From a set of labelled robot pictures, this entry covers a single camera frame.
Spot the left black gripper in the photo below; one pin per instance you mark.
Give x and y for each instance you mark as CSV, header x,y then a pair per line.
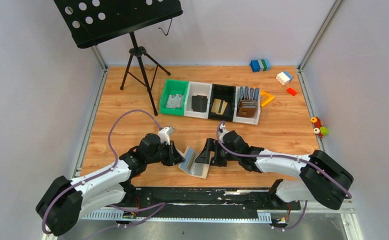
x,y
172,153

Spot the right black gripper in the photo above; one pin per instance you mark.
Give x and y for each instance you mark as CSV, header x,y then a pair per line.
x,y
216,154

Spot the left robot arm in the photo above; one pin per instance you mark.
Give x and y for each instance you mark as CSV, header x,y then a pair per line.
x,y
67,200

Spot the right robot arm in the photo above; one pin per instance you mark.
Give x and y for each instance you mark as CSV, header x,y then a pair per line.
x,y
317,176

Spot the gold cards in black bin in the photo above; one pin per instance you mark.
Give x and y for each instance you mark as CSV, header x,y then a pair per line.
x,y
219,106

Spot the black card in white bin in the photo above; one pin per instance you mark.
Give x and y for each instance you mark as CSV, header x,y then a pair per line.
x,y
199,103

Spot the silver cards in green bin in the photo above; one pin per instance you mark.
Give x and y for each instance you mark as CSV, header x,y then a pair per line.
x,y
175,101

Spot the white bin with wallets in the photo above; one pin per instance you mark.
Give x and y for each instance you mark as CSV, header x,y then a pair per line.
x,y
250,121

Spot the brown leather wallets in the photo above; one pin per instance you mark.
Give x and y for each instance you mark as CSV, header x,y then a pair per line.
x,y
247,108

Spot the black plastic bin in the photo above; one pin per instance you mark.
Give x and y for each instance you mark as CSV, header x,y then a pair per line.
x,y
226,93

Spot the white plastic bin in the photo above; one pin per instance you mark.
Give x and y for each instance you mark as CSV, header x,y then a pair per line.
x,y
197,88

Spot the green plastic bin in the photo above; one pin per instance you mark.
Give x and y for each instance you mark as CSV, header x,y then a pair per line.
x,y
173,86

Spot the yellow plastic angle piece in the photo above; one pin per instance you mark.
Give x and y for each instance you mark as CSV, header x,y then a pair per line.
x,y
265,98

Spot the blue green block stack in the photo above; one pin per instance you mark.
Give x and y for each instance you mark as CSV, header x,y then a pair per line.
x,y
260,65

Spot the red toy brick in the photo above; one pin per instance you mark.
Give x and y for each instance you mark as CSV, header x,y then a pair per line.
x,y
291,91

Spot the white blue toy block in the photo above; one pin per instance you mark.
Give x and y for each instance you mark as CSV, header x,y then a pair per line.
x,y
284,78

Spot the red green toy car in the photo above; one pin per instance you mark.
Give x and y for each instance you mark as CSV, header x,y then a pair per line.
x,y
319,129

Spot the black music stand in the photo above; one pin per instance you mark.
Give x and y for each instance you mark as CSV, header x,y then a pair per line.
x,y
92,22

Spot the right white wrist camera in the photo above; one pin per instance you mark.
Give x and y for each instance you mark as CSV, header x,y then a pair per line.
x,y
222,132

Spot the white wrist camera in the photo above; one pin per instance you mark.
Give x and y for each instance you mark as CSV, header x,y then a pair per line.
x,y
165,134
222,132

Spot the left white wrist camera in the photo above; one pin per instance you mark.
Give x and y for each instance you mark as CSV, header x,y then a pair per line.
x,y
165,134

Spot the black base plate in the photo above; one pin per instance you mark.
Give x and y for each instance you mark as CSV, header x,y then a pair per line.
x,y
208,202

